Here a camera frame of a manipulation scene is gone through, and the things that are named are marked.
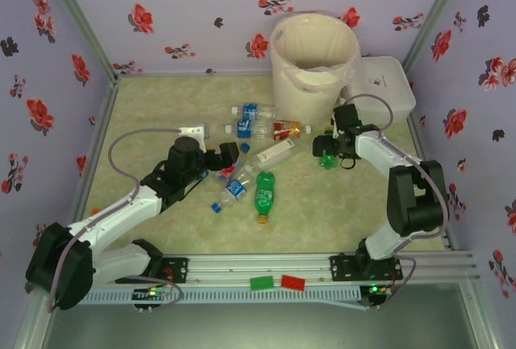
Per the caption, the white lidded plastic box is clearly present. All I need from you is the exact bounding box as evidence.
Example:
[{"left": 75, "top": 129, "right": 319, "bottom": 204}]
[{"left": 344, "top": 56, "right": 418, "bottom": 125}]

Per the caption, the clear bottle blue label white cap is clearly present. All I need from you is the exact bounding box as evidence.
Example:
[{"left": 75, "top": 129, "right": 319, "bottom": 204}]
[
  {"left": 224, "top": 119, "right": 276, "bottom": 141},
  {"left": 230, "top": 102, "right": 280, "bottom": 122}
]

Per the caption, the green plastic block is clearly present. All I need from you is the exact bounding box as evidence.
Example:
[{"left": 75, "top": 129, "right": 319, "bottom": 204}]
[{"left": 249, "top": 276, "right": 275, "bottom": 292}]

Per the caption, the aluminium frame post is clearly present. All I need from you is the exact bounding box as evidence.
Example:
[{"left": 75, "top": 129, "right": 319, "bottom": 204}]
[
  {"left": 11, "top": 284, "right": 57, "bottom": 349},
  {"left": 402, "top": 0, "right": 472, "bottom": 80},
  {"left": 459, "top": 282, "right": 503, "bottom": 349},
  {"left": 36, "top": 0, "right": 121, "bottom": 83}
]

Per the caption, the circuit board green light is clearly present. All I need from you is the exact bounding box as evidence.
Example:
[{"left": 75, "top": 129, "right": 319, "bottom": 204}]
[
  {"left": 360, "top": 283, "right": 395, "bottom": 310},
  {"left": 131, "top": 285, "right": 170, "bottom": 310}
]

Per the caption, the clear bottle red label blue cap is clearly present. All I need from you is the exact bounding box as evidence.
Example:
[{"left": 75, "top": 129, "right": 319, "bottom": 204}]
[{"left": 217, "top": 142, "right": 252, "bottom": 185}]

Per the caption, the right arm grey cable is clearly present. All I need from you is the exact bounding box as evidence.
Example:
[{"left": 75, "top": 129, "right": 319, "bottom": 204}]
[{"left": 340, "top": 93, "right": 451, "bottom": 310}]

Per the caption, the red plastic block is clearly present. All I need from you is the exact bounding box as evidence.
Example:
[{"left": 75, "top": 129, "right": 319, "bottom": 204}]
[{"left": 281, "top": 275, "right": 306, "bottom": 292}]

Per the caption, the amber bottle red yellow label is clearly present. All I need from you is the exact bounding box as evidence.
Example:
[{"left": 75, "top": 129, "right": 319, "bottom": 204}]
[{"left": 272, "top": 119, "right": 313, "bottom": 142}]

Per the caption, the white slotted cable duct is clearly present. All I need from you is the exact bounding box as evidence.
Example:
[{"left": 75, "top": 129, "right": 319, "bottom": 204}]
[{"left": 86, "top": 287, "right": 362, "bottom": 306}]

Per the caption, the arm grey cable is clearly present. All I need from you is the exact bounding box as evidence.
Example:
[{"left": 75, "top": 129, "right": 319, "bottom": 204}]
[
  {"left": 46, "top": 125, "right": 185, "bottom": 313},
  {"left": 340, "top": 93, "right": 451, "bottom": 310}
]

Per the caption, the green bottle yellow cap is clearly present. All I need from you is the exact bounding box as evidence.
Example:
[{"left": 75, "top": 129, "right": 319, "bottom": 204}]
[
  {"left": 317, "top": 126, "right": 344, "bottom": 172},
  {"left": 253, "top": 170, "right": 277, "bottom": 226}
]

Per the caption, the left arm grey cable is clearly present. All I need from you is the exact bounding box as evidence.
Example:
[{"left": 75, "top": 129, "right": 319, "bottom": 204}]
[{"left": 46, "top": 125, "right": 185, "bottom": 313}]

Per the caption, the aluminium frame rail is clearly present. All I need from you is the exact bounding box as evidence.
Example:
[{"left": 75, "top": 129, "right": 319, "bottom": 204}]
[
  {"left": 66, "top": 78, "right": 121, "bottom": 241},
  {"left": 116, "top": 69, "right": 277, "bottom": 80},
  {"left": 405, "top": 114, "right": 460, "bottom": 250}
]

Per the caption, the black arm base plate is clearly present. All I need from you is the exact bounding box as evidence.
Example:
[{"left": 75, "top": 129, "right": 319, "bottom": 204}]
[
  {"left": 152, "top": 257, "right": 190, "bottom": 285},
  {"left": 329, "top": 254, "right": 404, "bottom": 282}
]

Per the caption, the cream plastic bucket bin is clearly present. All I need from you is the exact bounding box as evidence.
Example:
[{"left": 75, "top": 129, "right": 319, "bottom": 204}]
[{"left": 269, "top": 10, "right": 361, "bottom": 129}]

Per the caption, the translucent plastic bin liner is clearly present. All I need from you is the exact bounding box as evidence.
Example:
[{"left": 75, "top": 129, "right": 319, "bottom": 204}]
[{"left": 268, "top": 9, "right": 363, "bottom": 94}]

